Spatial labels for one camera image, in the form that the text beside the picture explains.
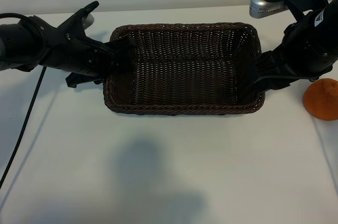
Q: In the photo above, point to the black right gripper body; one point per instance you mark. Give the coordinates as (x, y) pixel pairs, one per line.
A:
(301, 52)

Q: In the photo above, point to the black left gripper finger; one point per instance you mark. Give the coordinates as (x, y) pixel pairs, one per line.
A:
(123, 45)

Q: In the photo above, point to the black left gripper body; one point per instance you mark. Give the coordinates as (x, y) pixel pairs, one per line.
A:
(84, 57)

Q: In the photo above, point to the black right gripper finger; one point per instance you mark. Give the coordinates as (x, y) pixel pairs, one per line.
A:
(264, 69)
(272, 84)

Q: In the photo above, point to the orange fruit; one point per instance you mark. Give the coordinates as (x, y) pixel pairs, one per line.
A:
(323, 102)

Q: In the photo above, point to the dark brown wicker basket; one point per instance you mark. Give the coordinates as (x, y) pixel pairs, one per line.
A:
(185, 76)

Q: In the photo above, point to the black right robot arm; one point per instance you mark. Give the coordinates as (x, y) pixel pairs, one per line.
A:
(328, 26)

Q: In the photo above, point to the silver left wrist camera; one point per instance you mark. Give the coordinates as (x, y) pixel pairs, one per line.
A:
(89, 20)

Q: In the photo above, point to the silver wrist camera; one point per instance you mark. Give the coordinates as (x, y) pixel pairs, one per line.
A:
(89, 20)
(260, 6)

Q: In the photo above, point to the black left camera mount bracket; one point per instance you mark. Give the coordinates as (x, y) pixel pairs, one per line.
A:
(75, 20)

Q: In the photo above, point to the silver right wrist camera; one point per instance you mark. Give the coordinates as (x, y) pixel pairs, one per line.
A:
(260, 6)

